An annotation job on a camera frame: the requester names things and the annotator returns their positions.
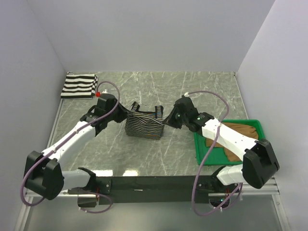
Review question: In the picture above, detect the wide striped black white tank top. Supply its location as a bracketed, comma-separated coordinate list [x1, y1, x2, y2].
[61, 74, 98, 99]

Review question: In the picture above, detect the thin striped black tank top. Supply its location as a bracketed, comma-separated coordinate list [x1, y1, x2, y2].
[125, 102, 165, 140]

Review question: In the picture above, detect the tan tank top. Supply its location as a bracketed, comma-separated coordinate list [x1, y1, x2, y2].
[214, 122, 259, 162]

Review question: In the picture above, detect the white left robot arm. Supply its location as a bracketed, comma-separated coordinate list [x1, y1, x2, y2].
[23, 93, 132, 200]

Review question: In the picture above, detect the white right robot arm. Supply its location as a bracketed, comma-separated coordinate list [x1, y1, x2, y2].
[163, 96, 280, 192]

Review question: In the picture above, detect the green plastic bin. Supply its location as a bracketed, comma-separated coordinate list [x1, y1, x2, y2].
[194, 119, 265, 166]

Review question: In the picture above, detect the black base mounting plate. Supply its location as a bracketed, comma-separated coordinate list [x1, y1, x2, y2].
[67, 175, 241, 207]

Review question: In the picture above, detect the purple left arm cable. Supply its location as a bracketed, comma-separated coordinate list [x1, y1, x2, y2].
[20, 81, 121, 214]

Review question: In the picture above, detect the aluminium rail frame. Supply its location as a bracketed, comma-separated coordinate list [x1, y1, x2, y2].
[19, 71, 282, 231]

